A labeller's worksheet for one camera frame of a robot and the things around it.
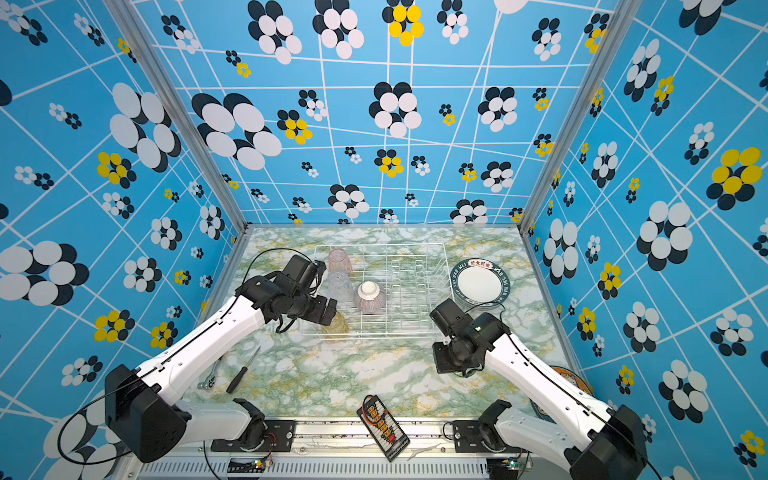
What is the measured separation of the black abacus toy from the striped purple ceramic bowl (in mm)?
266

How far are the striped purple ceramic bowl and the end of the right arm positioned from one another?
30 centimetres

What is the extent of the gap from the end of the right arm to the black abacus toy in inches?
8.3

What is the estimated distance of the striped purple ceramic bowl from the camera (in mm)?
936

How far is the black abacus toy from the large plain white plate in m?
0.41

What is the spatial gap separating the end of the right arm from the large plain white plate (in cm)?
32

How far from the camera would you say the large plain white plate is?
0.96 metres

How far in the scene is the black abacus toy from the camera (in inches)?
28.4

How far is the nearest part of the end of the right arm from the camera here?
53cm

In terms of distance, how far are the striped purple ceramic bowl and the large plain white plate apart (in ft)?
0.85
